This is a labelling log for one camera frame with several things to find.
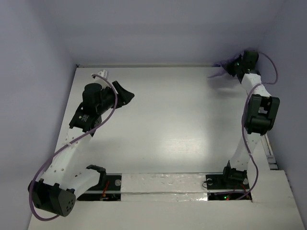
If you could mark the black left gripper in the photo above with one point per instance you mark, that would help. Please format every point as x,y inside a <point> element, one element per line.
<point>123,97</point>

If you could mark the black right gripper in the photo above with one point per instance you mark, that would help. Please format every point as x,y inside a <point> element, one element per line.
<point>234,68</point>

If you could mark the purple t shirt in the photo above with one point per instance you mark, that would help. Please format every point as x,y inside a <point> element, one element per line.
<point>220,65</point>

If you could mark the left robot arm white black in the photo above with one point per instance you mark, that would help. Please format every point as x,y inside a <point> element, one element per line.
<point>57,184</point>

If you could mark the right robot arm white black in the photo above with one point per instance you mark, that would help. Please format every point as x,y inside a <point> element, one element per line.
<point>259,114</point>

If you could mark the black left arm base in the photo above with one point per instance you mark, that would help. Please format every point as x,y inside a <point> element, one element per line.
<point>110,191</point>

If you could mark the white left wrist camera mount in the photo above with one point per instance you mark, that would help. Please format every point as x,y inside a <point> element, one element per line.
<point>103,73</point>

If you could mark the aluminium rail right side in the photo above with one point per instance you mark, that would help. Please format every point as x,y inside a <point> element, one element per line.
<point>269,153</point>

